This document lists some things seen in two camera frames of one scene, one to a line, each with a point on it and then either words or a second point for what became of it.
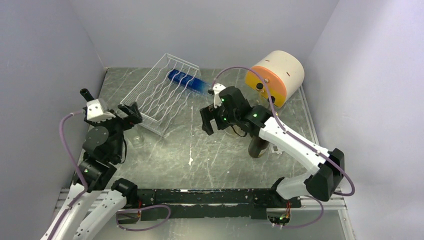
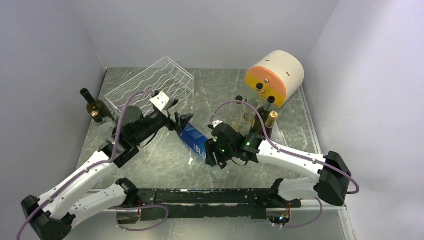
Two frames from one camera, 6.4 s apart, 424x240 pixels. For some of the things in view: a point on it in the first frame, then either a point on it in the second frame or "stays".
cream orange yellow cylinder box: x=284 y=73 stays
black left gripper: x=132 y=111 → x=180 y=121
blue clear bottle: x=189 y=81 → x=194 y=139
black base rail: x=198 y=203 stays
